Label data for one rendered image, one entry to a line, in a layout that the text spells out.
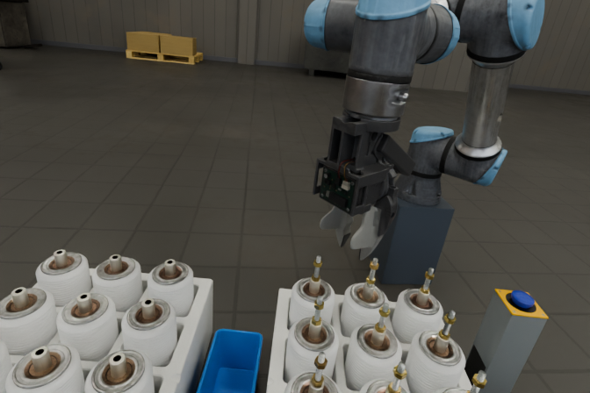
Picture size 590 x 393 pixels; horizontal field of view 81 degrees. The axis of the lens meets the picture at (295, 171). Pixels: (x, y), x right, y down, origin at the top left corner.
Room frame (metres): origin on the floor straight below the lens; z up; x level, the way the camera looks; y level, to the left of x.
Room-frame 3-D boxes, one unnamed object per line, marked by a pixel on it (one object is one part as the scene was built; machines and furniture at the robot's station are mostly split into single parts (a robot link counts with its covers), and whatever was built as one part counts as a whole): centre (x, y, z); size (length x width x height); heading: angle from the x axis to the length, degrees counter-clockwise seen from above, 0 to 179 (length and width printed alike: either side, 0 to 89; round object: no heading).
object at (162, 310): (0.49, 0.24, 0.25); 0.08 x 0.08 x 0.01
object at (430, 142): (1.05, -0.41, 0.47); 0.13 x 0.12 x 0.14; 52
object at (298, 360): (0.48, -0.07, 0.16); 0.10 x 0.10 x 0.18
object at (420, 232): (1.05, -0.41, 0.15); 0.18 x 0.18 x 0.30; 8
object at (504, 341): (0.56, -0.48, 0.16); 0.07 x 0.07 x 0.31; 0
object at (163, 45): (6.26, 2.43, 0.20); 1.12 x 0.75 x 0.40; 97
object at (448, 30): (0.52, -0.14, 0.78); 0.11 x 0.11 x 0.08; 52
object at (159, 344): (0.49, 0.24, 0.16); 0.10 x 0.10 x 0.18
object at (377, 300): (0.60, -0.19, 0.25); 0.08 x 0.08 x 0.01
